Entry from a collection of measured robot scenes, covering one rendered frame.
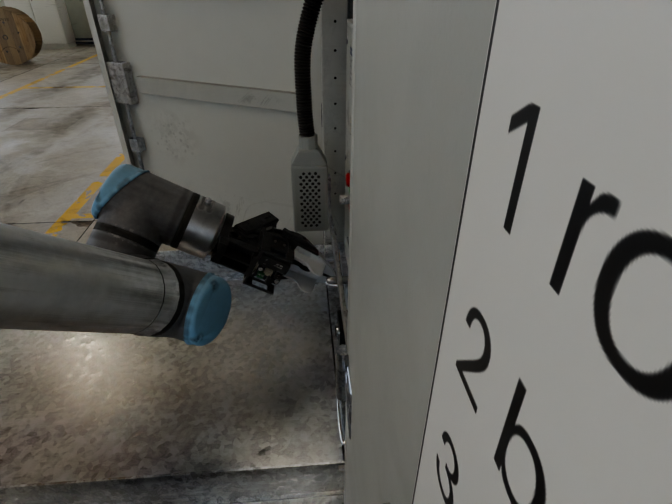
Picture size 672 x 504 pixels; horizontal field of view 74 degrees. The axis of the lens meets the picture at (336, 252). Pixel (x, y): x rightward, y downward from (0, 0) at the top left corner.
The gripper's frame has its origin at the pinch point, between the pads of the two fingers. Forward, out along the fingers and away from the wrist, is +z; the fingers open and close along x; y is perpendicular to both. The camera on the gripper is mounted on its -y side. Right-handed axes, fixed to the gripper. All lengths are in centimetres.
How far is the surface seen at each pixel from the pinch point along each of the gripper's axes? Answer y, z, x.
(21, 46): -839, -385, -309
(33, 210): -239, -119, -187
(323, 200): -17.2, -2.5, 5.0
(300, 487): 29.1, 2.6, -16.1
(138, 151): -59, -43, -22
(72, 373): 3, -32, -38
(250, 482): 29.1, -4.2, -17.6
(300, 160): -17.5, -10.4, 10.2
